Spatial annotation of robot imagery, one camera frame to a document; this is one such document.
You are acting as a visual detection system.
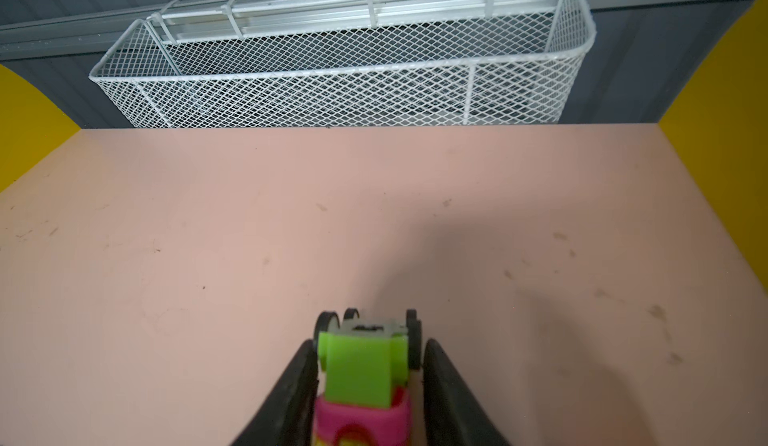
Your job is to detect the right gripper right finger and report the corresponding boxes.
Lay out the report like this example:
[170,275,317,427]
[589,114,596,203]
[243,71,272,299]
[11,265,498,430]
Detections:
[422,339,510,446]

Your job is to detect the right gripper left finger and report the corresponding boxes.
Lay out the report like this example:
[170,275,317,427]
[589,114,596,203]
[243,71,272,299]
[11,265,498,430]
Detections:
[232,339,318,446]

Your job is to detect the green truck pink mixer drum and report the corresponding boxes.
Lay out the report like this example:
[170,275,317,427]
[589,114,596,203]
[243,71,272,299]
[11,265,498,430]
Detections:
[311,308,423,445]

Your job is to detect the yellow shelf pink blue boards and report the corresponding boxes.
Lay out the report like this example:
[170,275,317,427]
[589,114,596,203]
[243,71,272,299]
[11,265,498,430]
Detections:
[1,0,767,445]

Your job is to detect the white wire mesh basket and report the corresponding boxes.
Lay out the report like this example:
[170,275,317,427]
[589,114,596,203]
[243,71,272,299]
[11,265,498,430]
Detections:
[89,0,596,128]

